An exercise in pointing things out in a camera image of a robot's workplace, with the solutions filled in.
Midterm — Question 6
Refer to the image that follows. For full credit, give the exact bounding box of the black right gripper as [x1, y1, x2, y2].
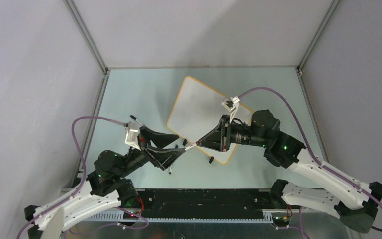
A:
[197, 115, 269, 152]

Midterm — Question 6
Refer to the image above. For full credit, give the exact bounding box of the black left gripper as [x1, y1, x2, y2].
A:
[118, 125, 186, 178]

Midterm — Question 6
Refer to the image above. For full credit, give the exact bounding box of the control board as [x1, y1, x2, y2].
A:
[122, 212, 140, 220]
[272, 216, 292, 225]

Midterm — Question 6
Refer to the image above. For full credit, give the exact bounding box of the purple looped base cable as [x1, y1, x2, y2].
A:
[116, 207, 149, 230]

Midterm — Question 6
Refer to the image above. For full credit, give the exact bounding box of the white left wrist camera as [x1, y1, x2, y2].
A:
[125, 122, 140, 150]

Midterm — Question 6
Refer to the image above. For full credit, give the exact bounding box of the right control board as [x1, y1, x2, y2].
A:
[272, 216, 292, 225]

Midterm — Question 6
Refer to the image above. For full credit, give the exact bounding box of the left control board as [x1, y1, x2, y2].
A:
[122, 212, 140, 220]

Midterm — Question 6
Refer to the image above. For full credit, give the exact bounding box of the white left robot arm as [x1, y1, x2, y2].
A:
[24, 122, 186, 239]

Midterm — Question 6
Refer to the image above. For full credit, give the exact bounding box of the black whiteboard marker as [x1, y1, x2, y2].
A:
[130, 115, 144, 126]

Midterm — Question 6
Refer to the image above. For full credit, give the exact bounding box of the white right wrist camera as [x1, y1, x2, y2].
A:
[222, 96, 240, 123]

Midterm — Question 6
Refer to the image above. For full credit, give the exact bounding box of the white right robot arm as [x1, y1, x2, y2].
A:
[197, 110, 382, 234]

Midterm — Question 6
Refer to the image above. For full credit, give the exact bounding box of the blue whiteboard marker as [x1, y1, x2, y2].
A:
[168, 144, 179, 175]

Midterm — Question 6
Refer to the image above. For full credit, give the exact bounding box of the orange framed whiteboard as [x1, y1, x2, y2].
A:
[167, 76, 254, 165]

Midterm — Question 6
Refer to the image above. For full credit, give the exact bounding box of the red whiteboard marker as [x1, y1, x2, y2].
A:
[184, 143, 196, 151]

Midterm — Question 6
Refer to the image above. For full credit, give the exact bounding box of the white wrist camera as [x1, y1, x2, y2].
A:
[222, 96, 240, 123]
[125, 122, 140, 150]

